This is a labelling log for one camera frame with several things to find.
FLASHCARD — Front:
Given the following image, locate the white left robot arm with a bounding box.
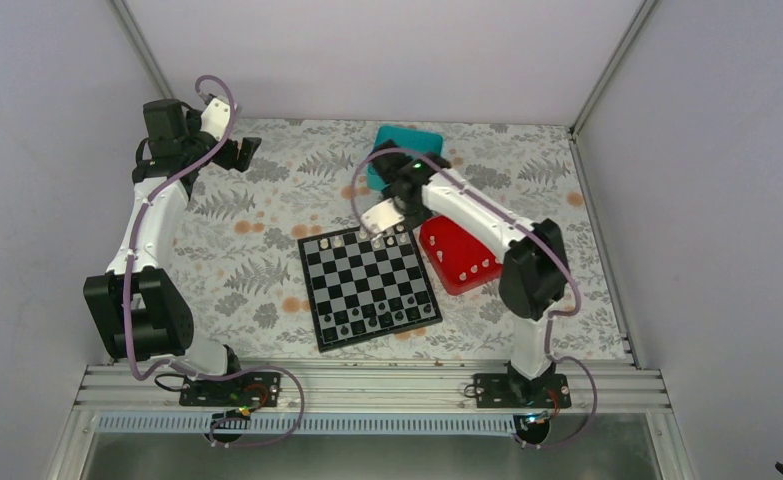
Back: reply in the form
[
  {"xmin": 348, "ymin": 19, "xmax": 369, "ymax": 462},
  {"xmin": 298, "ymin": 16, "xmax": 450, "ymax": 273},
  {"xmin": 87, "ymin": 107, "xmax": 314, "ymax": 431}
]
[{"xmin": 83, "ymin": 96, "xmax": 261, "ymax": 405}]

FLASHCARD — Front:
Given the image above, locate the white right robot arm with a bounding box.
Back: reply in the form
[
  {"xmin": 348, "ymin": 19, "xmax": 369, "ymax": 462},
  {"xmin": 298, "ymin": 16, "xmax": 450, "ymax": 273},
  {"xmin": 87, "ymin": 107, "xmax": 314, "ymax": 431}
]
[{"xmin": 358, "ymin": 143, "xmax": 579, "ymax": 407}]

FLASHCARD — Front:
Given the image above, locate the teal square box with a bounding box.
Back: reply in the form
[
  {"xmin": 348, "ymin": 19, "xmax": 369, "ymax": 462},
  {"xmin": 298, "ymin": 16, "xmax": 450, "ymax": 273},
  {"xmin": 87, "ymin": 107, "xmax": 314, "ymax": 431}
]
[{"xmin": 366, "ymin": 124, "xmax": 444, "ymax": 192}]

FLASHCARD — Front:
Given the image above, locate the floral table mat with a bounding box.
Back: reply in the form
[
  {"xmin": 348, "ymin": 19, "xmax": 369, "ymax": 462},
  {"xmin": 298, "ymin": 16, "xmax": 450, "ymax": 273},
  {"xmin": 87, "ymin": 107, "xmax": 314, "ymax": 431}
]
[{"xmin": 168, "ymin": 119, "xmax": 627, "ymax": 362}]

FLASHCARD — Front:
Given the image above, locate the red piece tray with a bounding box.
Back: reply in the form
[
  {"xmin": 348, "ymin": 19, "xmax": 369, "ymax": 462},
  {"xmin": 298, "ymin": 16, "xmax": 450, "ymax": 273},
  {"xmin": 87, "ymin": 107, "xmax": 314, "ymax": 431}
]
[{"xmin": 419, "ymin": 216, "xmax": 502, "ymax": 296}]

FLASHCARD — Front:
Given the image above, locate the black white chessboard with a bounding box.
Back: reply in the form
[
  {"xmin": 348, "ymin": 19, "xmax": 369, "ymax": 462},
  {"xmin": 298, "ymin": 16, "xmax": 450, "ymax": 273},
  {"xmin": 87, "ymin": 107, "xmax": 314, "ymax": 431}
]
[{"xmin": 297, "ymin": 226, "xmax": 443, "ymax": 352}]

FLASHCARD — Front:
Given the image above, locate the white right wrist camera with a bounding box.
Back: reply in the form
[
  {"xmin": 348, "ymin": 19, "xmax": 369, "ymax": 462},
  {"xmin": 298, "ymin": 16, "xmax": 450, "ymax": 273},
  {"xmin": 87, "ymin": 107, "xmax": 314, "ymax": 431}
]
[{"xmin": 359, "ymin": 199, "xmax": 404, "ymax": 237}]

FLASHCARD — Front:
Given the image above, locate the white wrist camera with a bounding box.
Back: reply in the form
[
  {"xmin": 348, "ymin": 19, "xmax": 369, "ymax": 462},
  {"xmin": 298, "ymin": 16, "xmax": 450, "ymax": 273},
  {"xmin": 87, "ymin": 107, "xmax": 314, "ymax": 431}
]
[
  {"xmin": 200, "ymin": 95, "xmax": 240, "ymax": 141},
  {"xmin": 359, "ymin": 199, "xmax": 404, "ymax": 237}
]

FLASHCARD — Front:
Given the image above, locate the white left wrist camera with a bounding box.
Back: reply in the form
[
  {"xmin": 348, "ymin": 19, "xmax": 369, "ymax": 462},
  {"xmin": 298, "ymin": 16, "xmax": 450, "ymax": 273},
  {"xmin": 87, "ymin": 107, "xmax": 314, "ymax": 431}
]
[{"xmin": 200, "ymin": 95, "xmax": 240, "ymax": 141}]

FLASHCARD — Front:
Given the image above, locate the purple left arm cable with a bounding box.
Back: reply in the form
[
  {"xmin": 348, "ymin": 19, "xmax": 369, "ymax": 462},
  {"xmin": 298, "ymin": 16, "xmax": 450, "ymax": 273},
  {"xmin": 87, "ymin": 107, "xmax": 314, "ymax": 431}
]
[{"xmin": 121, "ymin": 74, "xmax": 306, "ymax": 450}]

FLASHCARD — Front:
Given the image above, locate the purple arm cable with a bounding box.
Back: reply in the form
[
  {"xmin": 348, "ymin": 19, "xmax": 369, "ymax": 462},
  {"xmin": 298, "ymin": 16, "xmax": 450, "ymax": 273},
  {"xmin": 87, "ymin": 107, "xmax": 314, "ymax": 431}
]
[
  {"xmin": 351, "ymin": 146, "xmax": 600, "ymax": 450},
  {"xmin": 121, "ymin": 74, "xmax": 306, "ymax": 450}
]

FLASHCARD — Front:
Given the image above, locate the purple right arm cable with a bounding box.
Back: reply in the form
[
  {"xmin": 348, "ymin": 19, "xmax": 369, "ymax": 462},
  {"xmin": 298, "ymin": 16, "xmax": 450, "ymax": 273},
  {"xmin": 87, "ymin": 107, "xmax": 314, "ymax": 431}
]
[{"xmin": 351, "ymin": 146, "xmax": 600, "ymax": 450}]

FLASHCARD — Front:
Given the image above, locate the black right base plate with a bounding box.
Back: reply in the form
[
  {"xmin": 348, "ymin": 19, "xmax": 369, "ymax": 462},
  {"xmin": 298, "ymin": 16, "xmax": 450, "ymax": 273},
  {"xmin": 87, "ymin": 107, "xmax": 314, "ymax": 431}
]
[{"xmin": 472, "ymin": 373, "xmax": 572, "ymax": 409}]

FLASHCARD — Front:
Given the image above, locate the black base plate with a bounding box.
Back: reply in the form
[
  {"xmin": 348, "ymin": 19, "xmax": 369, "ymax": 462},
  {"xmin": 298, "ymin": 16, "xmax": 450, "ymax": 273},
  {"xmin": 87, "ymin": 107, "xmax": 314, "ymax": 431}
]
[
  {"xmin": 472, "ymin": 373, "xmax": 572, "ymax": 409},
  {"xmin": 178, "ymin": 371, "xmax": 282, "ymax": 409}
]

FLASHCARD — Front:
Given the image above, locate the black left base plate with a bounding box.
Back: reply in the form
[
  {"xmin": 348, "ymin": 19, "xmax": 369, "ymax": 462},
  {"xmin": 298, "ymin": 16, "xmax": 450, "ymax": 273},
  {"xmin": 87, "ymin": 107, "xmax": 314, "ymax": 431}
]
[{"xmin": 178, "ymin": 371, "xmax": 282, "ymax": 409}]

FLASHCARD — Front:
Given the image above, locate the aluminium rail frame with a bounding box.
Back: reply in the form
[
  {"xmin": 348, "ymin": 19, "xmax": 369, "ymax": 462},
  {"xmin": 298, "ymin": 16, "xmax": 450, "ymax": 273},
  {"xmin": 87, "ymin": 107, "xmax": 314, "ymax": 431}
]
[{"xmin": 74, "ymin": 360, "xmax": 671, "ymax": 414}]

